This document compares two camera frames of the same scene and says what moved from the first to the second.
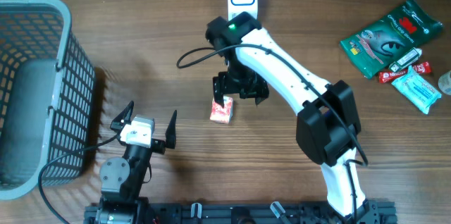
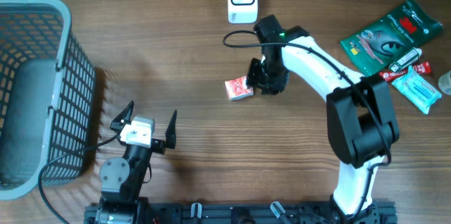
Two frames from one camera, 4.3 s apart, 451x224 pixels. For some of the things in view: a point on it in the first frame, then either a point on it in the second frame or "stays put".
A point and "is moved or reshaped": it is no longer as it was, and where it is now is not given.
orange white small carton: x=223 y=115 is moved or reshaped
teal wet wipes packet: x=416 y=89 stays put
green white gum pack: x=414 y=54 stays put
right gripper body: x=239 y=79 -> x=270 y=77
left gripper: x=158 y=146 stays put
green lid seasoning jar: x=445 y=83 stays put
